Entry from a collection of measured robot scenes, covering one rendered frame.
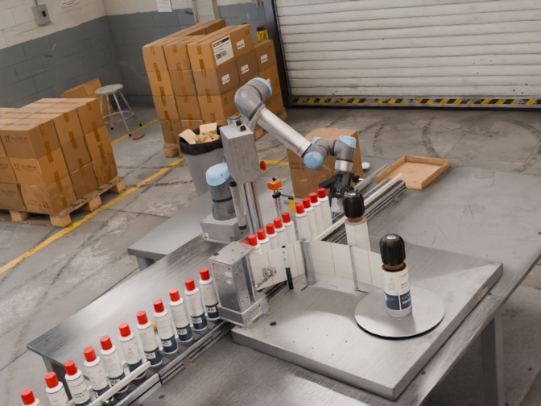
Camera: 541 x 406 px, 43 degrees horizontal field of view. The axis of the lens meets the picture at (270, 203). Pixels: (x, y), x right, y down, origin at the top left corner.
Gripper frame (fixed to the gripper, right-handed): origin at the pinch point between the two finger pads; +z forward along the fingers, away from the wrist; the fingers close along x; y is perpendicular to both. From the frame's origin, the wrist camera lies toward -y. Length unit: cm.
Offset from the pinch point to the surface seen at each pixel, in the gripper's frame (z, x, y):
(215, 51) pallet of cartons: -124, 192, -289
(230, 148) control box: -19, -67, -4
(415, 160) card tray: -35, 79, -6
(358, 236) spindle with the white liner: 5.4, -24.8, 31.2
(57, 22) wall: -165, 212, -591
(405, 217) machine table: -4.2, 28.4, 20.9
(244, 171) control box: -12, -59, -2
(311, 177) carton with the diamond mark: -15.9, 19.2, -28.7
